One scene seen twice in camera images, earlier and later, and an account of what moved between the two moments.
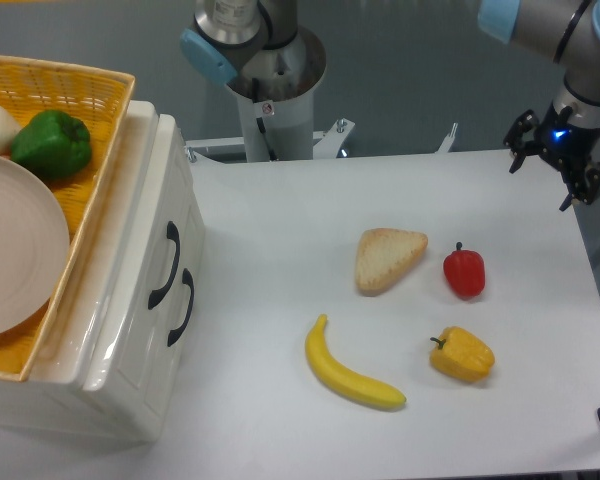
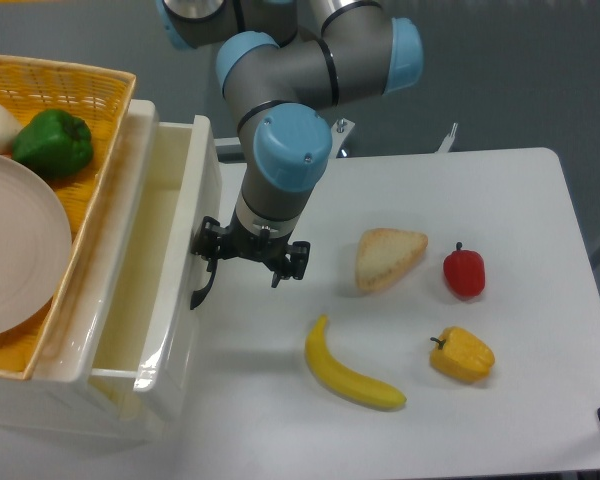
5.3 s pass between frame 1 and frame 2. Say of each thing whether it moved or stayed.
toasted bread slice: stayed
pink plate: stayed
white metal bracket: stayed
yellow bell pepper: stayed
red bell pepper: stayed
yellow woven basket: stayed
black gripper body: moved
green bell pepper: stayed
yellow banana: stayed
